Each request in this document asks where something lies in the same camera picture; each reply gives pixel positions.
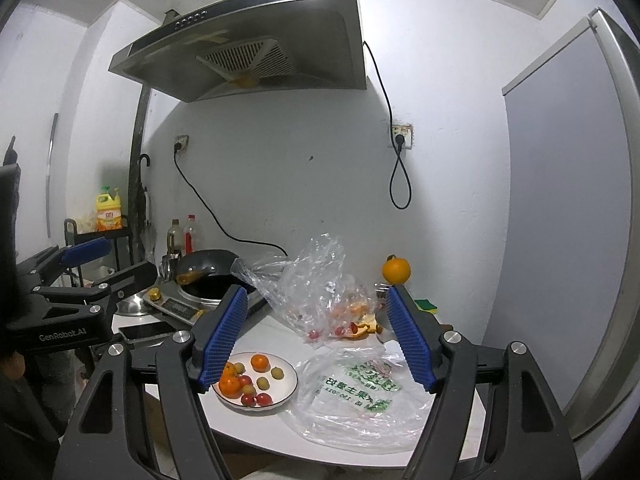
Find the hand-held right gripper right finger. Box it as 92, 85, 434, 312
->
385, 285, 583, 480

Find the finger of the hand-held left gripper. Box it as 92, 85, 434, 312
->
32, 261, 158, 313
17, 237, 113, 286

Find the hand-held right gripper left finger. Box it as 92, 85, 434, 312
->
52, 284, 249, 480

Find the white plate with dark rim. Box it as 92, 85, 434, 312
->
211, 352, 299, 415

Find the green printed plastic bag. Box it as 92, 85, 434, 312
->
282, 345, 441, 453

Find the person's left forearm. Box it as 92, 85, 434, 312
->
25, 350, 88, 413

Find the person's left hand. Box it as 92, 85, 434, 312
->
0, 352, 26, 383

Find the steel pot lid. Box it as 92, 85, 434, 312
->
115, 292, 153, 317

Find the black storage rack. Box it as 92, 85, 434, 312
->
64, 217, 133, 286

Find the orange peel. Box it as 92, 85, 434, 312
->
345, 316, 383, 341

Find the yellow detergent bottle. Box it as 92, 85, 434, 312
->
95, 186, 124, 232

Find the black smartphone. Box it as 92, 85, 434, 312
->
118, 321, 177, 345

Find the silver induction cooker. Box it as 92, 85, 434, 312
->
142, 280, 266, 325

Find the black umbrella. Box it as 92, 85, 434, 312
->
136, 154, 153, 261

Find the large orange with leaf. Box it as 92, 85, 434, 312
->
382, 255, 412, 285

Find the grey metal bar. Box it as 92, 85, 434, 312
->
46, 112, 60, 238

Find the clear crumpled plastic bag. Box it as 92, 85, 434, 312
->
230, 234, 388, 348

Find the grey vertical pipe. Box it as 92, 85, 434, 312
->
127, 82, 153, 266

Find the grey refrigerator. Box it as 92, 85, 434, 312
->
501, 7, 640, 443

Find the steel range hood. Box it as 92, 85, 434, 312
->
109, 0, 370, 103

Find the small steel pot wooden handle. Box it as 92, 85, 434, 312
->
375, 307, 401, 345

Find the black wok with wooden handle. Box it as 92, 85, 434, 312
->
175, 249, 241, 286

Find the black cooker cable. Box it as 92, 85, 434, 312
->
173, 142, 288, 257

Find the black range hood cable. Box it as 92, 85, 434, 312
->
362, 40, 413, 210

